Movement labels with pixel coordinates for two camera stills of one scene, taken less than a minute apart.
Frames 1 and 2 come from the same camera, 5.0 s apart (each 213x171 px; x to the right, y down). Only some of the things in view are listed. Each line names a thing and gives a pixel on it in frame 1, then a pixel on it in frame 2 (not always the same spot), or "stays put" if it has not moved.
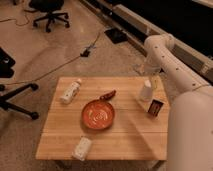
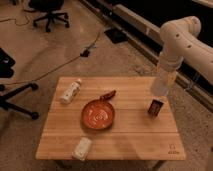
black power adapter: x=86 y=53 stays put
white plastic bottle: x=71 y=92 stays put
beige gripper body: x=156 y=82 → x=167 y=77
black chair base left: x=6 y=71 stays put
